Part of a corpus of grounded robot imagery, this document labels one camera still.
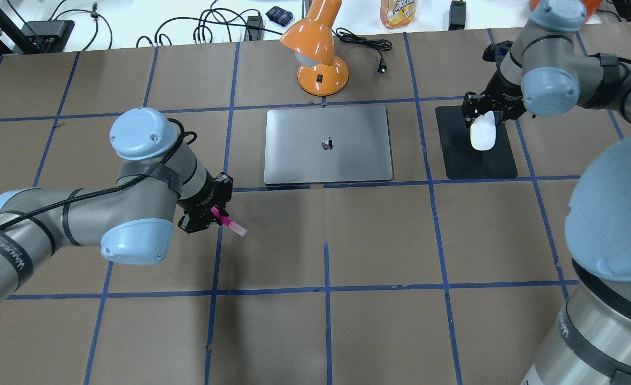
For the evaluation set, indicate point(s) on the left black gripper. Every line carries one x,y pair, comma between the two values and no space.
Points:
200,205

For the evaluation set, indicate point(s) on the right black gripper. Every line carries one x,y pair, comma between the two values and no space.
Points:
500,90

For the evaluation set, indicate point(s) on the pink highlighter pen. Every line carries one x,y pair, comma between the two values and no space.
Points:
228,222

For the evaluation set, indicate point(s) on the white computer mouse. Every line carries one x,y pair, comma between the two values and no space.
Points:
482,132

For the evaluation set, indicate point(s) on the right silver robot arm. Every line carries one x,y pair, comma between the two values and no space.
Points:
541,73

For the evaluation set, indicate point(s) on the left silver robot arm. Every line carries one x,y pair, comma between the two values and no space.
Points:
161,184

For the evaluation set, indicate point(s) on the black mousepad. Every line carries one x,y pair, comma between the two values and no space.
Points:
491,159

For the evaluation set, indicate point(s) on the silver laptop notebook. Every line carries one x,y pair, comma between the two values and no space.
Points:
328,145

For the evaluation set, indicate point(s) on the black power adapter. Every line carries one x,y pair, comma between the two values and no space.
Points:
457,15

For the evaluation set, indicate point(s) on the orange bucket with lid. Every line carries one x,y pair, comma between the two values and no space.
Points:
589,6

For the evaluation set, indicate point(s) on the yellow drink bottle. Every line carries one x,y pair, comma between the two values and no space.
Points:
397,14

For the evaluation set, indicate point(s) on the orange desk lamp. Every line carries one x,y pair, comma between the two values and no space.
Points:
320,73

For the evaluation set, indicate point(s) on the blue checkered pouch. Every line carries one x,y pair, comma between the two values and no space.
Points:
280,16

